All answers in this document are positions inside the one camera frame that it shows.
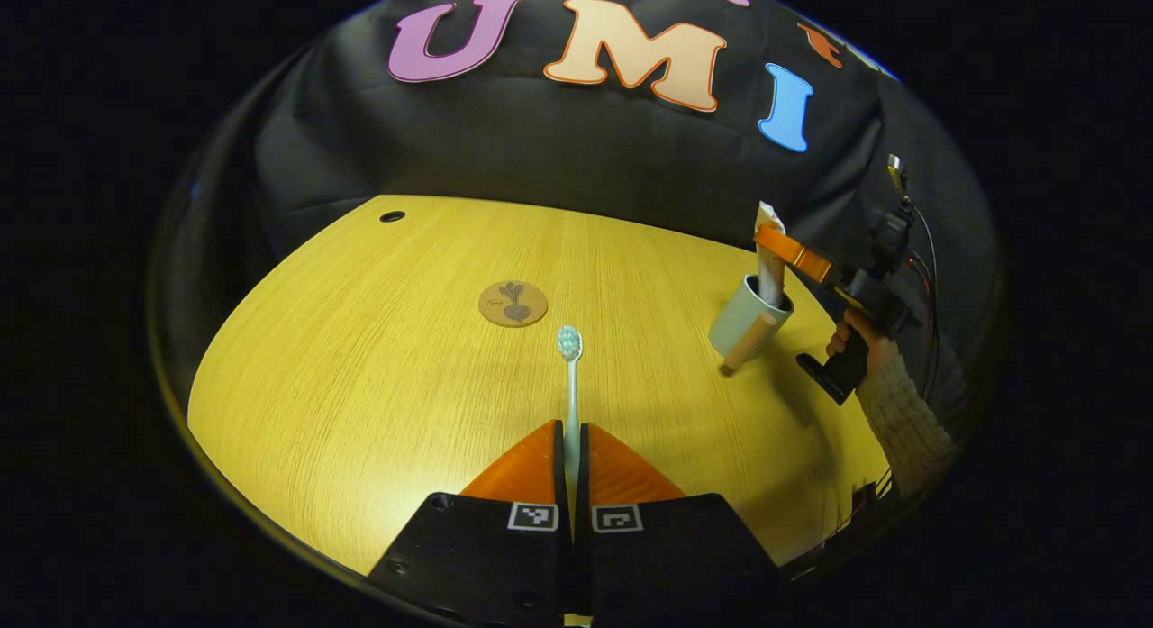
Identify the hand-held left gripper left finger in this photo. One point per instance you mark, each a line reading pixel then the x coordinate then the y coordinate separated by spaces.
pixel 540 565

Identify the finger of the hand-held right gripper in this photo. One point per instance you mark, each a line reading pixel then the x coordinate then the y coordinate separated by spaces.
pixel 793 254

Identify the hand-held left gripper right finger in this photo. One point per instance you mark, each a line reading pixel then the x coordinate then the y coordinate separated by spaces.
pixel 612 565

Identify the white toothpaste tube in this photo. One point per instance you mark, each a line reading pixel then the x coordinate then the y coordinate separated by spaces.
pixel 770 272

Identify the pale green cup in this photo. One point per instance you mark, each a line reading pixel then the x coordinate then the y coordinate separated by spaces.
pixel 743 326

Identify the pale green toothbrush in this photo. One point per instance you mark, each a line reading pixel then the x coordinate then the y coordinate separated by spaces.
pixel 569 344

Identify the round cork coaster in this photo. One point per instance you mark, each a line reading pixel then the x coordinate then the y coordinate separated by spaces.
pixel 513 304

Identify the black backdrop cloth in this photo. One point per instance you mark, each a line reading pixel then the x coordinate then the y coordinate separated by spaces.
pixel 540 141

